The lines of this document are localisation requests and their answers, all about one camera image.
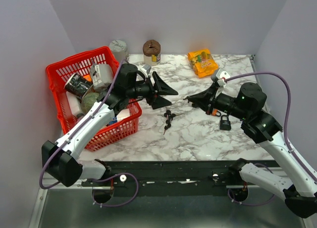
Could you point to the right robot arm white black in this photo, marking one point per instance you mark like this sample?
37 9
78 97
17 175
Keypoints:
299 189

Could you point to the orange padlock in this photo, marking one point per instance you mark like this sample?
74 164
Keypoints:
216 113

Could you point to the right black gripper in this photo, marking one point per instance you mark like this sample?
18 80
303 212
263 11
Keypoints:
206 98

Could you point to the red plastic basket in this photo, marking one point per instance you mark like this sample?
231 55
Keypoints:
58 73

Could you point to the clear plastic bottle blue label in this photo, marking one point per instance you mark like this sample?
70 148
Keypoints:
121 116

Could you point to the green melon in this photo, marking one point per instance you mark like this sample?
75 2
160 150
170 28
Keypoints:
88 101

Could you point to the brown lidded white jar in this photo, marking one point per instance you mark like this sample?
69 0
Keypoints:
151 52

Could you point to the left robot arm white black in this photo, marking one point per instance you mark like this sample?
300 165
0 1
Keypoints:
60 158

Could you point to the grey marbled cylinder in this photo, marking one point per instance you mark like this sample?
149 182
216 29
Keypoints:
119 50

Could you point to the black padlock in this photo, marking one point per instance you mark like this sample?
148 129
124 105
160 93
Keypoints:
225 123

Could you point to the orange snack bag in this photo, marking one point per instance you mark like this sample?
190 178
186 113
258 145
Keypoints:
202 62

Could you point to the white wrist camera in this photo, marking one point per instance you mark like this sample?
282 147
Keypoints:
145 70
219 78

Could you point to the grey white carton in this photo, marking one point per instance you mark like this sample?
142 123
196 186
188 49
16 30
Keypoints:
101 75

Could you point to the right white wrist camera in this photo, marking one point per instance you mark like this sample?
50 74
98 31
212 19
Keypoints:
219 78

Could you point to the black mounting rail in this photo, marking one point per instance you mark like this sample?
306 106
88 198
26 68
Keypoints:
174 178

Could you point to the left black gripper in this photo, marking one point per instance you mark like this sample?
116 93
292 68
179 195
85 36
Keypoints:
156 101

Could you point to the black patterned cup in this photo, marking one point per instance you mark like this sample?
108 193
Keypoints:
78 85

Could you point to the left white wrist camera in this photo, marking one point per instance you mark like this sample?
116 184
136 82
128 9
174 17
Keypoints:
145 70

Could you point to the black key bunch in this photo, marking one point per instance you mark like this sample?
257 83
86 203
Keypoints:
169 117

